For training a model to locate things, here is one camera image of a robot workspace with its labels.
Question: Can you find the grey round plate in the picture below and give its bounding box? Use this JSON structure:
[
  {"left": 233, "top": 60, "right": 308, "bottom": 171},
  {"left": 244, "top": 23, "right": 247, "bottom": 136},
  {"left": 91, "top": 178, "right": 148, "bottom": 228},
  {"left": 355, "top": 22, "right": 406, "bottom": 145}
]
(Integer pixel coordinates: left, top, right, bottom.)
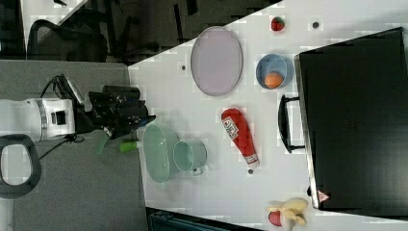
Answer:
[{"left": 191, "top": 26, "right": 242, "bottom": 96}]

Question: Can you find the orange fruit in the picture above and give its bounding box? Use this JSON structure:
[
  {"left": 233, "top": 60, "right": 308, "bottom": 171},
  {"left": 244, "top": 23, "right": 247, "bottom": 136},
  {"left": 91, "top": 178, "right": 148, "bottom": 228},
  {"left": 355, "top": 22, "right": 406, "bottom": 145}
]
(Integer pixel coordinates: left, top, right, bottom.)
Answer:
[{"left": 265, "top": 72, "right": 284, "bottom": 89}]

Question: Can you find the black toaster oven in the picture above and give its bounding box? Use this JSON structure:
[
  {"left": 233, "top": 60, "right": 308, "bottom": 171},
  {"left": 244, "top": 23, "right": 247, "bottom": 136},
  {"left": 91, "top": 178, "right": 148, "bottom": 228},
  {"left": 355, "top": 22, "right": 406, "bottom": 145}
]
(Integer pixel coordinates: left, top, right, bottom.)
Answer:
[{"left": 294, "top": 27, "right": 408, "bottom": 220}]

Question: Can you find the red apple toy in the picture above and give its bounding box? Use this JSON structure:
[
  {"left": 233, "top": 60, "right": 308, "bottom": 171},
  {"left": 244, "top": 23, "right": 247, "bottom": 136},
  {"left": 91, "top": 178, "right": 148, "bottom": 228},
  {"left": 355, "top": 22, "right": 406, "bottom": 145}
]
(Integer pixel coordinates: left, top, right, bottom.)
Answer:
[{"left": 268, "top": 211, "right": 281, "bottom": 227}]

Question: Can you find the black office chair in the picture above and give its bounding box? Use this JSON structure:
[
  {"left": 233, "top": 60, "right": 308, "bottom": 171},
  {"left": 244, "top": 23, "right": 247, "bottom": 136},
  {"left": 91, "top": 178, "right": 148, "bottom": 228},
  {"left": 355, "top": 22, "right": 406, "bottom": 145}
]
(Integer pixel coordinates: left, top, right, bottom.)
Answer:
[{"left": 26, "top": 19, "right": 108, "bottom": 63}]

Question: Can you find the green handled utensil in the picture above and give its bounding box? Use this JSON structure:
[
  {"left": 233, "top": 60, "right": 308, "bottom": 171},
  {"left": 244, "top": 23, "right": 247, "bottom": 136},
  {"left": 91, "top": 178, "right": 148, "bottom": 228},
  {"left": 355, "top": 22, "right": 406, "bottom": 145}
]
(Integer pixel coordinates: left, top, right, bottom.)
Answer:
[{"left": 93, "top": 133, "right": 142, "bottom": 155}]

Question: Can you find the green mug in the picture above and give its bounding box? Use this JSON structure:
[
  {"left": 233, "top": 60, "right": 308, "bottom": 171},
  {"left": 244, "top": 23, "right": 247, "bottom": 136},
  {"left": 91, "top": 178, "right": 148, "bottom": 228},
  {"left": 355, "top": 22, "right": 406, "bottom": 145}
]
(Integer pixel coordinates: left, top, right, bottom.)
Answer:
[{"left": 173, "top": 139, "right": 207, "bottom": 176}]

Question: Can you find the red strawberry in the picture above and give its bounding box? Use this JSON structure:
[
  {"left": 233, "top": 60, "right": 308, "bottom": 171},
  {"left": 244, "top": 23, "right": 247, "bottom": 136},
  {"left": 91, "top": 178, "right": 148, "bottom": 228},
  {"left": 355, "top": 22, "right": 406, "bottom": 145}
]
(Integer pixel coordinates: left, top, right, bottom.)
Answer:
[{"left": 270, "top": 16, "right": 285, "bottom": 32}]

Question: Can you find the red ketchup bottle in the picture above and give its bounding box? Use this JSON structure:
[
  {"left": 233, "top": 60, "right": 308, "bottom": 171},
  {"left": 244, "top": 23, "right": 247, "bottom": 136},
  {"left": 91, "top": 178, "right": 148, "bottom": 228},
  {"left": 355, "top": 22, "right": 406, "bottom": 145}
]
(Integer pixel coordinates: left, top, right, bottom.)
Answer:
[{"left": 221, "top": 108, "right": 260, "bottom": 173}]

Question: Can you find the blue bowl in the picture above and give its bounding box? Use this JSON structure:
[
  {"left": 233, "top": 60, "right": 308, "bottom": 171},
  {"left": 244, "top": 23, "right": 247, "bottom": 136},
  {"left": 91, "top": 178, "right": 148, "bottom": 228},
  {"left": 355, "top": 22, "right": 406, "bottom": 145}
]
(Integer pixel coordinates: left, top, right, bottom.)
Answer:
[{"left": 256, "top": 54, "right": 294, "bottom": 90}]

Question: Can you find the green oval strainer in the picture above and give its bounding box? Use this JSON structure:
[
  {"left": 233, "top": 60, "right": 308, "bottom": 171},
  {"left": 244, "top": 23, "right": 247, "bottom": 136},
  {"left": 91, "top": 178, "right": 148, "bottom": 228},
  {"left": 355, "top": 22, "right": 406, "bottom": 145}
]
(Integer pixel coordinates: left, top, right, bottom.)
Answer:
[{"left": 142, "top": 124, "right": 179, "bottom": 184}]

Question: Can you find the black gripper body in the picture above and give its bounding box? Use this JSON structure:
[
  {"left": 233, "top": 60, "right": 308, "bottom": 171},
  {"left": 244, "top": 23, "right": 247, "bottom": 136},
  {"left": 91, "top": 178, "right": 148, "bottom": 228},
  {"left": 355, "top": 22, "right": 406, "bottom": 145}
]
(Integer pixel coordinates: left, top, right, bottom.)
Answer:
[{"left": 75, "top": 91, "right": 156, "bottom": 140}]

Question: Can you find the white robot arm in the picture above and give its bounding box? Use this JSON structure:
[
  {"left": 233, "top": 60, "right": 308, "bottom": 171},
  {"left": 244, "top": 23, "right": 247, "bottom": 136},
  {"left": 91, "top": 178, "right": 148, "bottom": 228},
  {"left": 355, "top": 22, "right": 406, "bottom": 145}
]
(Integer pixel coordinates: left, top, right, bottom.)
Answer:
[{"left": 1, "top": 91, "right": 156, "bottom": 199}]

